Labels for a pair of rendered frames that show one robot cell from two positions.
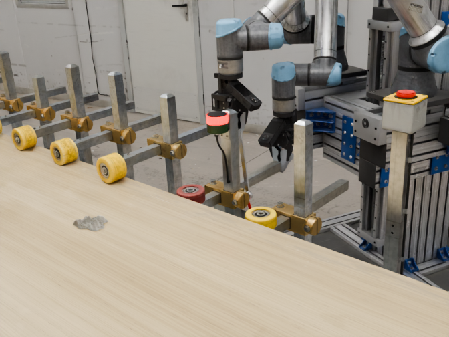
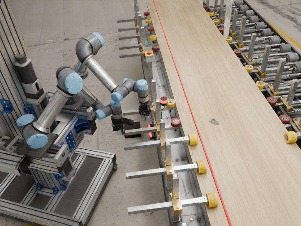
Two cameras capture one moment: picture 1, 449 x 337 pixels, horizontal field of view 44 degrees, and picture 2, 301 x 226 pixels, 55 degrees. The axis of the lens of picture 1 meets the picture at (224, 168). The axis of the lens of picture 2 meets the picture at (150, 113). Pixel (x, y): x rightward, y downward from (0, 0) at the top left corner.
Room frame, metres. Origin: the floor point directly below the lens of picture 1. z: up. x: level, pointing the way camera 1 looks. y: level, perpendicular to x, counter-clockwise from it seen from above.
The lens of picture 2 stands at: (2.77, 1.13, 2.46)
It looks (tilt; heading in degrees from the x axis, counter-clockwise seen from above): 41 degrees down; 224
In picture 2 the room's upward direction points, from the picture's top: 5 degrees counter-clockwise
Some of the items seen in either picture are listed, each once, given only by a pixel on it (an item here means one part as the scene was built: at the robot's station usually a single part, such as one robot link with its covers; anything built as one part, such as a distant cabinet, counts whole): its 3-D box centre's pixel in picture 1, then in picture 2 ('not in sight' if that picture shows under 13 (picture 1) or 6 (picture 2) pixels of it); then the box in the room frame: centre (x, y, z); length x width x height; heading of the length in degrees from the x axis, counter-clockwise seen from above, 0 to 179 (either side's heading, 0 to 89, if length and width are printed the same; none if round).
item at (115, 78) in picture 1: (123, 140); (168, 167); (1.83, 0.35, 0.93); 0.04 x 0.04 x 0.48; 47
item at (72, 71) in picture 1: (81, 128); (175, 200); (2.00, 0.53, 0.93); 0.04 x 0.04 x 0.48; 47
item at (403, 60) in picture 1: (418, 44); not in sight; (1.83, -0.66, 1.21); 0.13 x 0.12 x 0.14; 7
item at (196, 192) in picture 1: (192, 206); (175, 125); (1.42, 0.10, 0.85); 0.08 x 0.08 x 0.11
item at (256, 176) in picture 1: (235, 187); (152, 129); (1.56, -0.03, 0.84); 0.43 x 0.03 x 0.04; 137
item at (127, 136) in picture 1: (118, 134); (169, 168); (1.85, 0.36, 0.95); 0.14 x 0.06 x 0.05; 47
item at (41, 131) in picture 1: (81, 118); (170, 205); (2.05, 0.54, 0.95); 0.50 x 0.04 x 0.04; 137
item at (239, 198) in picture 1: (226, 195); (159, 127); (1.50, 0.00, 0.85); 0.14 x 0.06 x 0.05; 47
